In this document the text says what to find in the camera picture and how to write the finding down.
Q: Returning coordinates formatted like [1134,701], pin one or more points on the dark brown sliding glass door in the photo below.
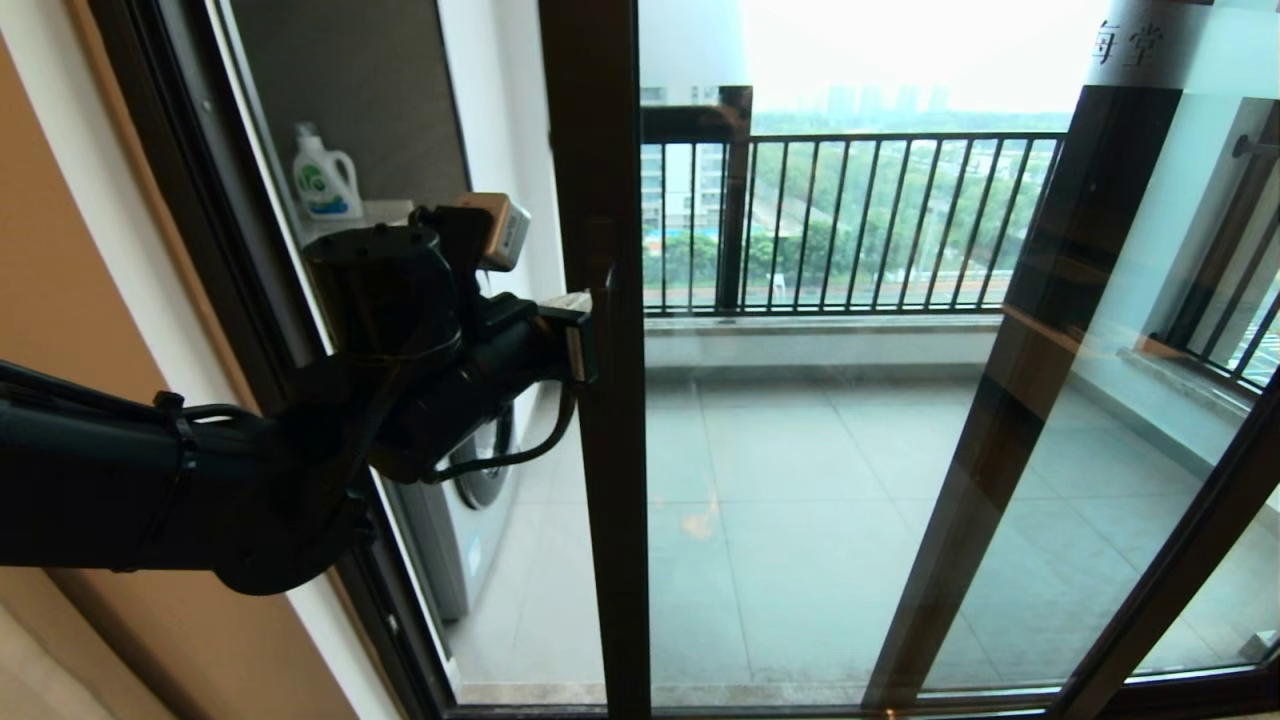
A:
[600,150]

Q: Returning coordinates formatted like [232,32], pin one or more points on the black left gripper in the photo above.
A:
[490,370]

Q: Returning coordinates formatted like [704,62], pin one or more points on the metal wall rod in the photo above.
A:
[1252,148]

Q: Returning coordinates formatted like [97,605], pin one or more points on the dark window frame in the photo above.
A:
[735,200]

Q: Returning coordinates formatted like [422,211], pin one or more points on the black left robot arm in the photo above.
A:
[100,470]

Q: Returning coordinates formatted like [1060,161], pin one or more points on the white wall shelf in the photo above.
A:
[380,213]

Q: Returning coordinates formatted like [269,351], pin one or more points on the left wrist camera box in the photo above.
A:
[495,232]

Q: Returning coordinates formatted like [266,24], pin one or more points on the white drum washing machine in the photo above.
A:
[480,540]

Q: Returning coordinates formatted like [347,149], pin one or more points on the black balcony railing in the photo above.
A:
[1225,235]
[900,139]

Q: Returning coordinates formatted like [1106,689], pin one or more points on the white green detergent bottle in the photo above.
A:
[325,185]

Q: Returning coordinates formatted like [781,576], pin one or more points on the marble sill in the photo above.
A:
[800,326]
[1190,368]

